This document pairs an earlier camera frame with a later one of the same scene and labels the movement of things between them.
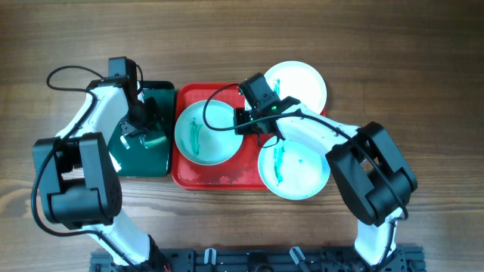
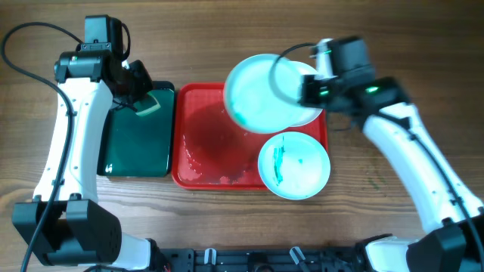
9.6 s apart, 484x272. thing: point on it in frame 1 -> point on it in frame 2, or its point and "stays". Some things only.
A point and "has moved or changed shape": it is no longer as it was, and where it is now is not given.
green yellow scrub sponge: (159, 140) has moved or changed shape
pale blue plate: (201, 145) -> (250, 99)
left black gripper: (129, 128) -> (145, 85)
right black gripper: (240, 115) -> (305, 85)
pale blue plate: (293, 171) stays
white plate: (300, 81) stays
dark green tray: (156, 159) stays
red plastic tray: (240, 172) stays
